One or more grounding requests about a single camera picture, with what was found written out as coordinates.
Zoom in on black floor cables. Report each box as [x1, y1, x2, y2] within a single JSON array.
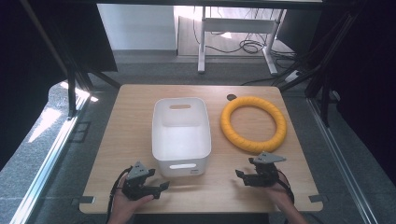
[[191, 7, 298, 64]]

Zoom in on person's right hand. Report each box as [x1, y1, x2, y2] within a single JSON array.
[[263, 172, 296, 213]]

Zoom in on dark curtain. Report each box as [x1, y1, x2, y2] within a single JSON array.
[[306, 0, 396, 186], [0, 0, 119, 171]]

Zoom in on white panel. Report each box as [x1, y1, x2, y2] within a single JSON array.
[[96, 3, 177, 51]]

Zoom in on black metal stand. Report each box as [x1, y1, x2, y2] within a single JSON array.
[[278, 0, 359, 127], [20, 0, 123, 120]]

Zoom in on yellow ring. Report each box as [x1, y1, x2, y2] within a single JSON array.
[[219, 95, 288, 154]]

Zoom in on white plastic basket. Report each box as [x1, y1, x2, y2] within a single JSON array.
[[150, 96, 212, 178]]

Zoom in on person's left hand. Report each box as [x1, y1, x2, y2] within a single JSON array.
[[107, 175, 156, 220]]

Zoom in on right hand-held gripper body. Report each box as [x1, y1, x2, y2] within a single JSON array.
[[247, 150, 288, 189]]

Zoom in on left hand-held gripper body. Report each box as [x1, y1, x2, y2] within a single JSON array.
[[121, 161, 157, 201]]

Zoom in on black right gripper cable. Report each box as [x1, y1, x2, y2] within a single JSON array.
[[276, 169, 296, 204]]

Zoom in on white desk frame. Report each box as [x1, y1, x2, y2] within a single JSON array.
[[197, 6, 287, 76]]

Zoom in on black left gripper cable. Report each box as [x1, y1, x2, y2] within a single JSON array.
[[106, 165, 134, 224]]

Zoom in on aluminium rail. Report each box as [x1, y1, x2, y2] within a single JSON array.
[[8, 91, 92, 224], [305, 96, 379, 224]]

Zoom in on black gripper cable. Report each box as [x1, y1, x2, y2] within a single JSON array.
[[106, 165, 134, 224], [276, 169, 296, 204]]

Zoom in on white power strip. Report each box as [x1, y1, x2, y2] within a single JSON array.
[[284, 70, 302, 84]]

